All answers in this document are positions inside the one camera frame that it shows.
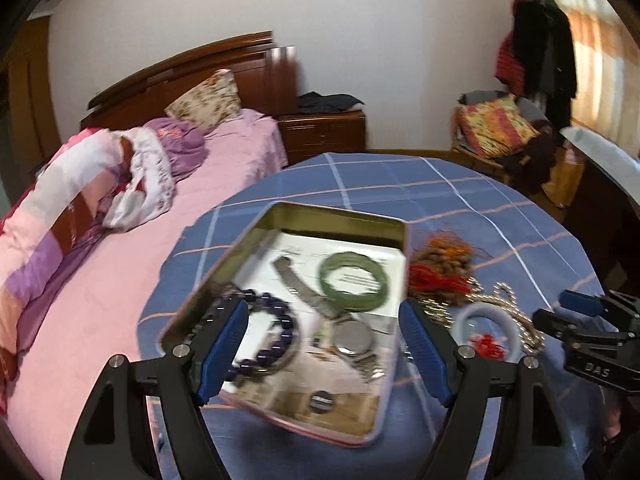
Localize metal bead chain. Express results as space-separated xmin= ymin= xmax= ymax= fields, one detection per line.
xmin=417 ymin=296 xmax=453 ymax=326

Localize floral pillow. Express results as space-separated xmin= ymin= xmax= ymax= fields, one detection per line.
xmin=164 ymin=69 xmax=242 ymax=133

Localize red tassel cord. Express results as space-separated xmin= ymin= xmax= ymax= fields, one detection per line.
xmin=407 ymin=265 xmax=473 ymax=295

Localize pink patchwork quilt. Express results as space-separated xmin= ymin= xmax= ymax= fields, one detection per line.
xmin=0 ymin=127 xmax=136 ymax=376

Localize red knot ornament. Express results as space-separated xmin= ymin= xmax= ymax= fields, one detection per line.
xmin=470 ymin=332 xmax=508 ymax=361

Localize orange sheer curtain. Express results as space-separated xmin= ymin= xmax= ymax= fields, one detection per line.
xmin=515 ymin=0 xmax=640 ymax=156

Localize wooden nightstand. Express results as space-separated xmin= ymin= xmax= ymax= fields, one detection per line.
xmin=277 ymin=110 xmax=367 ymax=166

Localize wooden bed headboard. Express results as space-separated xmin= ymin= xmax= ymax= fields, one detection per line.
xmin=80 ymin=31 xmax=301 ymax=131

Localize pearl necklace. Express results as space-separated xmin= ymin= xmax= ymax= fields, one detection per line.
xmin=465 ymin=282 xmax=547 ymax=353

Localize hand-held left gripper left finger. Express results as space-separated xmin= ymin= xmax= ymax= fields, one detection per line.
xmin=60 ymin=296 xmax=250 ymax=480

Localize purple bead bracelet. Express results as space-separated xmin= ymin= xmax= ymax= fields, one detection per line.
xmin=225 ymin=287 xmax=302 ymax=383

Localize grey garment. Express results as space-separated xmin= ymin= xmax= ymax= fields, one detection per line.
xmin=460 ymin=89 xmax=511 ymax=106

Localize pale jade bangle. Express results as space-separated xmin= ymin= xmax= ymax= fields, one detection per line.
xmin=450 ymin=305 xmax=523 ymax=361

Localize silver wristwatch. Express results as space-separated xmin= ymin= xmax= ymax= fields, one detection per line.
xmin=272 ymin=255 xmax=386 ymax=381

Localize white floral cloth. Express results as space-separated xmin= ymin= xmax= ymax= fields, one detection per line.
xmin=102 ymin=127 xmax=177 ymax=233

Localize maroon garment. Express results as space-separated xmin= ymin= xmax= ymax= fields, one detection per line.
xmin=500 ymin=130 xmax=558 ymax=196

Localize desk with white top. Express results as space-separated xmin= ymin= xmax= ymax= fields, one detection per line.
xmin=560 ymin=126 xmax=640 ymax=301

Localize orange patterned cushion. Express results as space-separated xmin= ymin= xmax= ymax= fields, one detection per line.
xmin=456 ymin=96 xmax=541 ymax=158

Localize purple blanket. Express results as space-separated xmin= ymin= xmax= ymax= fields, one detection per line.
xmin=145 ymin=117 xmax=207 ymax=178

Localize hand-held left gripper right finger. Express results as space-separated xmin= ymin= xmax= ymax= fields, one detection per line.
xmin=398 ymin=299 xmax=581 ymax=480

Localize wooden bead necklace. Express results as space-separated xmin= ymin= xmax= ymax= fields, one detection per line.
xmin=407 ymin=232 xmax=481 ymax=306

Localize wooden bed pink sheet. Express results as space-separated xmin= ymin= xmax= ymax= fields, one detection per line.
xmin=0 ymin=107 xmax=290 ymax=436

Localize dark folded clothes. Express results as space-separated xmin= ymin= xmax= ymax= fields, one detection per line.
xmin=296 ymin=91 xmax=365 ymax=115

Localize rectangular metal tin box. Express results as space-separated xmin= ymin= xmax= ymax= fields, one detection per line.
xmin=159 ymin=201 xmax=412 ymax=447

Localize hanging black coat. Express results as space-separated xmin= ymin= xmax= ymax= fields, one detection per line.
xmin=512 ymin=0 xmax=578 ymax=126

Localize yellow bag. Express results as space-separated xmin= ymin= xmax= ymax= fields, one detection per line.
xmin=542 ymin=142 xmax=586 ymax=208

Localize printed paper sheet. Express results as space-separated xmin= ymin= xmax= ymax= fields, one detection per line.
xmin=220 ymin=232 xmax=401 ymax=433

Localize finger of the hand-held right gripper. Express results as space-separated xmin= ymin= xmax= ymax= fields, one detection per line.
xmin=559 ymin=290 xmax=640 ymax=331
xmin=532 ymin=309 xmax=621 ymax=347

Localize wooden wardrobe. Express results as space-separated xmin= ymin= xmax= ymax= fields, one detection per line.
xmin=0 ymin=12 xmax=63 ymax=196

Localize hanging red jacket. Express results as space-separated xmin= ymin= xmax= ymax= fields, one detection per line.
xmin=494 ymin=30 xmax=526 ymax=96

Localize green jade bangle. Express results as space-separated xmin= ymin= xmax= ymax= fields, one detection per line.
xmin=320 ymin=251 xmax=390 ymax=313

